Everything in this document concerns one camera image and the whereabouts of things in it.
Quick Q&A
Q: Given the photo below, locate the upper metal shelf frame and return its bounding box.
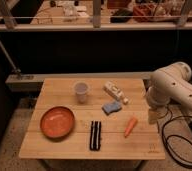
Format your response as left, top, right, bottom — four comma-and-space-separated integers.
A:
0, 0, 192, 31

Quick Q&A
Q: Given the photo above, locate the translucent plastic cup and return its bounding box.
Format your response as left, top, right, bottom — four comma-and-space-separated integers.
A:
74, 82, 89, 103

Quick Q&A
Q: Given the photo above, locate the white squeeze bottle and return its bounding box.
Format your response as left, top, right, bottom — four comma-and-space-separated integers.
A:
103, 81, 129, 104

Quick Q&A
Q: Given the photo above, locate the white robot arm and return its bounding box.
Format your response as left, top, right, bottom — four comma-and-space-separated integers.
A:
145, 62, 192, 124

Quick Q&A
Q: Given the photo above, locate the orange carrot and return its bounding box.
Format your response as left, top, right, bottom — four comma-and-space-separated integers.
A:
124, 117, 138, 138

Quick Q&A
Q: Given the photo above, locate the wooden table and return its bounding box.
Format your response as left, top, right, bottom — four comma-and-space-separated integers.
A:
19, 78, 165, 160

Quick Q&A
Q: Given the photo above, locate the black cable on floor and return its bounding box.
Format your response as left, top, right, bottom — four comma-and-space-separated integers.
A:
161, 109, 192, 169

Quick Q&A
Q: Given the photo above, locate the orange ceramic bowl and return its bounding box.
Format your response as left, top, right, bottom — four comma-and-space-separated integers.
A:
40, 106, 75, 139

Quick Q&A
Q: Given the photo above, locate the grey metal rail beam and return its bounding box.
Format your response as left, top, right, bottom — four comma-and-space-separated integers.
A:
5, 71, 153, 93

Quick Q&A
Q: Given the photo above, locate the blue sponge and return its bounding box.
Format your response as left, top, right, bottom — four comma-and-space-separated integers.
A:
102, 101, 122, 115

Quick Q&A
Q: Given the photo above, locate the diagonal metal strut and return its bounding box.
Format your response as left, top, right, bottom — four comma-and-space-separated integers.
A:
0, 40, 21, 78

